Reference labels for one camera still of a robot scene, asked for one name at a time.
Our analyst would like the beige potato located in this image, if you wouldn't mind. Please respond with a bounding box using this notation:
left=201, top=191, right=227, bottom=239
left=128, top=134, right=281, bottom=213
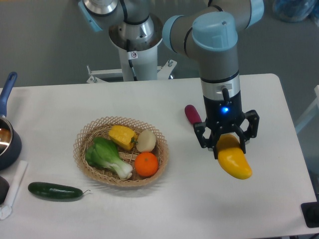
left=136, top=130, right=157, bottom=152

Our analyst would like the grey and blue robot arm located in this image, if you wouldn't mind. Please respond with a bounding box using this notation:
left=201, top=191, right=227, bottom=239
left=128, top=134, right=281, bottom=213
left=78, top=0, right=264, bottom=153

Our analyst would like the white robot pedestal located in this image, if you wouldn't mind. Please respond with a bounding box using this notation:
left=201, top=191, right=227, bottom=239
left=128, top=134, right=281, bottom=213
left=87, top=14, right=177, bottom=83

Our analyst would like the green bok choy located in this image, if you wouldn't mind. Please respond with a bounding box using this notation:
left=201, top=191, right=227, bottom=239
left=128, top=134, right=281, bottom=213
left=85, top=137, right=133, bottom=181

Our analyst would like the dark round object left edge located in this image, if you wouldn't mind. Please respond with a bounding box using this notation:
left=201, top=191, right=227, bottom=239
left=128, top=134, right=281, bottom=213
left=0, top=176, right=9, bottom=204

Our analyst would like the dark green cucumber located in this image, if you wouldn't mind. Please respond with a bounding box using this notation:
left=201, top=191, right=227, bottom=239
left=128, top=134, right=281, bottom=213
left=28, top=182, right=90, bottom=202

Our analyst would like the purple sweet potato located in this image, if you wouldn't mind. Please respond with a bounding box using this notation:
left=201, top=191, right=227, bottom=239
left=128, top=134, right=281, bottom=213
left=184, top=105, right=202, bottom=124

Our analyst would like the white frame at right edge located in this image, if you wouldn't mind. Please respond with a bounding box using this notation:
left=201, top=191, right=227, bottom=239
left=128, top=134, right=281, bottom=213
left=295, top=85, right=319, bottom=134

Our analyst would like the blue plastic bag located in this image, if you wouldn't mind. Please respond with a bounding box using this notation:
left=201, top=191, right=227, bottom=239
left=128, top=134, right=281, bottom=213
left=272, top=0, right=318, bottom=23

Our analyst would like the woven wicker basket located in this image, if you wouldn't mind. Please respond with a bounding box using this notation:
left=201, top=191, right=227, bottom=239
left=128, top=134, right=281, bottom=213
left=73, top=116, right=169, bottom=187

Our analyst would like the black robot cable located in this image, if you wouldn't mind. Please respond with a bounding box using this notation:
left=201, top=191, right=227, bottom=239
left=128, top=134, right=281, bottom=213
left=126, top=39, right=138, bottom=82

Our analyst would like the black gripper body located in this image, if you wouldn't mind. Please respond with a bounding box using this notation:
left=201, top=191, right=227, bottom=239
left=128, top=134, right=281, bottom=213
left=204, top=93, right=245, bottom=145

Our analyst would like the white handled utensil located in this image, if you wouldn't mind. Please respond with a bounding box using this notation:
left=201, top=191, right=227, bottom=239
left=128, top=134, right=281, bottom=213
left=0, top=160, right=28, bottom=221

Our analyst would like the yellow mango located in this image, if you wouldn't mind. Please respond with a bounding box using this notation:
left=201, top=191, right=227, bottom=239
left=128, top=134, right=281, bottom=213
left=216, top=134, right=252, bottom=180

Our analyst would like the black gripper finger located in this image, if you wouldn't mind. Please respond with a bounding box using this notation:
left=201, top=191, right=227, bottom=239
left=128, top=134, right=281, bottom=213
left=231, top=110, right=260, bottom=153
left=193, top=120, right=220, bottom=160

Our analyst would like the yellow bell pepper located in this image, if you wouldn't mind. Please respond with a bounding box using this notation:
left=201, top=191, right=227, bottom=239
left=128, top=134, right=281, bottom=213
left=109, top=125, right=138, bottom=151

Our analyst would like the blue saucepan with handle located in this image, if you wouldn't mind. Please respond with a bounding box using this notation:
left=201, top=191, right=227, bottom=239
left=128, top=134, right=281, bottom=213
left=0, top=72, right=22, bottom=170

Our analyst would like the orange fruit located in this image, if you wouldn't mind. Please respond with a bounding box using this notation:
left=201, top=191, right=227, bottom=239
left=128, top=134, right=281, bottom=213
left=134, top=152, right=159, bottom=177

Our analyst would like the black device at table edge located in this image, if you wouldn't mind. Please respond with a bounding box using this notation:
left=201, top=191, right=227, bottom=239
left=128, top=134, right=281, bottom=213
left=301, top=202, right=319, bottom=228

